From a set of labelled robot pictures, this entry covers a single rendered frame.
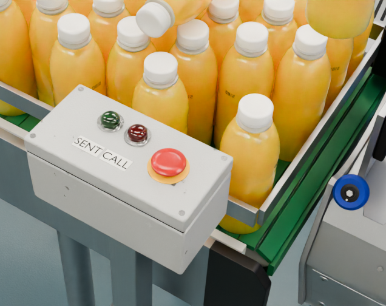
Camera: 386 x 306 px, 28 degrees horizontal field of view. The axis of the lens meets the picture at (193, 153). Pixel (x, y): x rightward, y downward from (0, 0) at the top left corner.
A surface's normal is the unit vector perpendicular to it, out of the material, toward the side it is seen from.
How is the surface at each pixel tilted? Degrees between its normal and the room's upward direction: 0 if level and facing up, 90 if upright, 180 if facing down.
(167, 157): 0
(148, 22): 91
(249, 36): 0
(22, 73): 90
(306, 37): 0
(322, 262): 71
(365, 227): 52
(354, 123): 30
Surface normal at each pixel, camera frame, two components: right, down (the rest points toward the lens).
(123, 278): -0.52, 0.63
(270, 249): 0.47, -0.36
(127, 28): 0.04, -0.65
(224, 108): -0.77, 0.46
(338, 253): -0.47, 0.38
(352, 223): -0.38, 0.10
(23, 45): 0.83, 0.44
